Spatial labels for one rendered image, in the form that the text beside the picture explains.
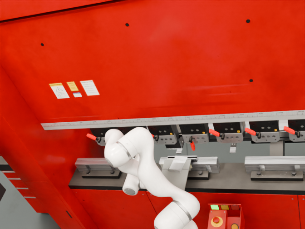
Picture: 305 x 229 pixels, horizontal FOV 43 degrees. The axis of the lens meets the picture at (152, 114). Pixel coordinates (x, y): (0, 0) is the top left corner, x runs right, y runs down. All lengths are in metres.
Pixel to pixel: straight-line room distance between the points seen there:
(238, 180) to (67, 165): 1.23
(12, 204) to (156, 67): 2.88
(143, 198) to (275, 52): 1.42
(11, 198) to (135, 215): 1.93
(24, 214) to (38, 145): 1.74
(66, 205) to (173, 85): 1.35
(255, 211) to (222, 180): 0.30
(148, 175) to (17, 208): 2.84
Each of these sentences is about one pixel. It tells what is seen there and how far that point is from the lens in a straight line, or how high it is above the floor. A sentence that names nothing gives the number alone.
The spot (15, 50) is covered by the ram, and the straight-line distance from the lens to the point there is 2.31.
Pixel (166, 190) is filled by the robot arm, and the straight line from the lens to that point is 1.73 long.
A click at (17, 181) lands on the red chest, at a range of 3.73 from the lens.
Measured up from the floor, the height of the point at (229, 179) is 0.88.
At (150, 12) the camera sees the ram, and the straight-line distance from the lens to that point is 1.83.
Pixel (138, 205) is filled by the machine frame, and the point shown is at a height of 0.66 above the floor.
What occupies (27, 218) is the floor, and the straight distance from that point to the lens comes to 4.24.
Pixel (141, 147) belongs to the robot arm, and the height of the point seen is 1.69.
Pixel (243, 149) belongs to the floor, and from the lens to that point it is 3.84.
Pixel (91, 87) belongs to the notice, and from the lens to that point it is 2.24.
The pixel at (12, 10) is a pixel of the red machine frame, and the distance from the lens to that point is 2.12.
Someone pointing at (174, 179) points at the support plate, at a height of 1.00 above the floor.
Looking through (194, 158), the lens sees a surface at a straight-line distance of 2.50.
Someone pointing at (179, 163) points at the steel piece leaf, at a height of 1.00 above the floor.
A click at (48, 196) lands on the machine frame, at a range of 2.96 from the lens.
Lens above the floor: 2.83
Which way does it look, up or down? 39 degrees down
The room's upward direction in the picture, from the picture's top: 22 degrees counter-clockwise
